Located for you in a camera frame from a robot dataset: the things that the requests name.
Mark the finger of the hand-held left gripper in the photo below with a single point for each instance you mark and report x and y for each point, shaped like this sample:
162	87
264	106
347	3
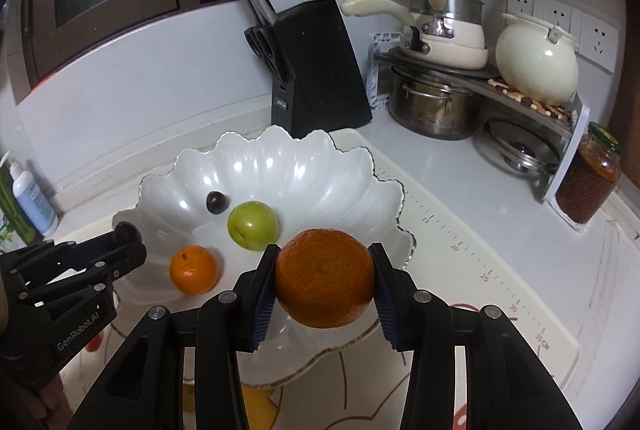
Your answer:
125	260
45	255

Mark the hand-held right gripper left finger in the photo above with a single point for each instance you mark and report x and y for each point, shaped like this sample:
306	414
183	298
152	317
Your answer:
262	300

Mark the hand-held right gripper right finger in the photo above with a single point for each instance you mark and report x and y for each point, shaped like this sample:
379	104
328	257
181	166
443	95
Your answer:
387	305

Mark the large orange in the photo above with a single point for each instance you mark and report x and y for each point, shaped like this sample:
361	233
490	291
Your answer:
325	277

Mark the small orange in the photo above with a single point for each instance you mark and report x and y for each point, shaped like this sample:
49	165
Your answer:
194	270

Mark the green plum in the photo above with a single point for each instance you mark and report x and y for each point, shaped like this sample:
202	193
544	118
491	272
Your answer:
252	226

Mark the dark grape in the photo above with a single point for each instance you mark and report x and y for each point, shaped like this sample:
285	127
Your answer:
216	203

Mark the white scalloped bowl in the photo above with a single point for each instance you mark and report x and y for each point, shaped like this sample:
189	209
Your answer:
300	175

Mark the person's left hand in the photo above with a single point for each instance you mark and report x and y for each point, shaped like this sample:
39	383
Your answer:
47	402

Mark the green dish soap bottle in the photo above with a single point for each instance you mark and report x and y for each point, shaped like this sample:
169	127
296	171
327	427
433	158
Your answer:
10	220

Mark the white blue pump bottle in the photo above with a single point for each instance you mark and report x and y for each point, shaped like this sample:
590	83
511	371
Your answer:
35	205

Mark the bear print silicone mat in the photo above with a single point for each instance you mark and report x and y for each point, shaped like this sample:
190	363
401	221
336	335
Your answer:
450	260

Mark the large steel pot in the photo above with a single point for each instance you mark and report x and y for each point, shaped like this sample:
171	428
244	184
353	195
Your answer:
430	109

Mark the glass pot lid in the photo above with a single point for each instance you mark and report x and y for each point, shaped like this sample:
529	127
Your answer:
520	154

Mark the glass jar of red sauce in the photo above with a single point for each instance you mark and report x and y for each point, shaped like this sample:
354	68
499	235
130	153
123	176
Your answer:
585	185

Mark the black knife block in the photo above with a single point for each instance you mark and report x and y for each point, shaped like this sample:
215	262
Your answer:
320	69

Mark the metal shelf rack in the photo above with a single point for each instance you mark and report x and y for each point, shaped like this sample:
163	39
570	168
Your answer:
480	77

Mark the beaded wooden trivet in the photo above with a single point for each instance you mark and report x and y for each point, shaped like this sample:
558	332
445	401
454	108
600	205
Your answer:
530	102

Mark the black kitchen scissors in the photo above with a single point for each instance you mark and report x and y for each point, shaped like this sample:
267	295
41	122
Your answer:
262	44

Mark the cream saucepan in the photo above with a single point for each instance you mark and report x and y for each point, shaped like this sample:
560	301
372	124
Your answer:
450	44

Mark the cream ceramic kettle pot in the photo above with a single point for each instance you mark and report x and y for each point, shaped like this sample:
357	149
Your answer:
535	59

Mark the white wall outlet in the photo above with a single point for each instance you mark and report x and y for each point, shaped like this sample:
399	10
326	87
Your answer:
520	4
557	17
597	39

